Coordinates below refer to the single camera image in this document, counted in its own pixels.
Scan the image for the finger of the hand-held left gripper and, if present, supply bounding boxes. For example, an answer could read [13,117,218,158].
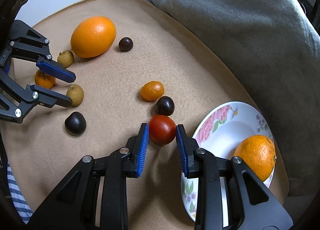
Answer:
[0,70,73,123]
[0,20,76,83]

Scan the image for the grey plush blanket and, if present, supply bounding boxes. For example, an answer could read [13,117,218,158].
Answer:
[125,0,320,197]

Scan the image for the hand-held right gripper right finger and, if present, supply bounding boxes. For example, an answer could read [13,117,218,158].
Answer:
[175,124,293,230]

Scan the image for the rough round orange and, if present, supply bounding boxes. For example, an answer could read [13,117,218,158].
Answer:
[233,135,277,182]

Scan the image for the blue striped cloth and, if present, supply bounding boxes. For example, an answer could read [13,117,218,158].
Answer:
[5,162,34,224]

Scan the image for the smooth oval orange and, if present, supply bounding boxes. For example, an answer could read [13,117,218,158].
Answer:
[70,16,117,59]

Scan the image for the dark grape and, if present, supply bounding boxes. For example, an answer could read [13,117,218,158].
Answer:
[64,111,87,136]

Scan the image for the small stemless tangerine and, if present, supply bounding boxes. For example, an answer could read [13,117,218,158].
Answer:
[140,81,165,102]

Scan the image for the white floral plate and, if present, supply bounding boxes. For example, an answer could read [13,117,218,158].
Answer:
[180,101,275,222]

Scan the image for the tangerine with stem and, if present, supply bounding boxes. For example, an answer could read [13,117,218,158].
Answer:
[34,69,56,90]

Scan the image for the red tomato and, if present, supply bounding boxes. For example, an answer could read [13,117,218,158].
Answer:
[149,115,177,145]

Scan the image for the brown longan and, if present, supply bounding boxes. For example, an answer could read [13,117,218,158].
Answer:
[66,84,84,107]
[57,50,75,68]

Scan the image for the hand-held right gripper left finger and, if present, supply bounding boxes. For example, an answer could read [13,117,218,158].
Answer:
[26,123,150,230]

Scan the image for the dark round chestnut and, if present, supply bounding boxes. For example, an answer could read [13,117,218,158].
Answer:
[118,37,134,52]
[156,96,175,116]

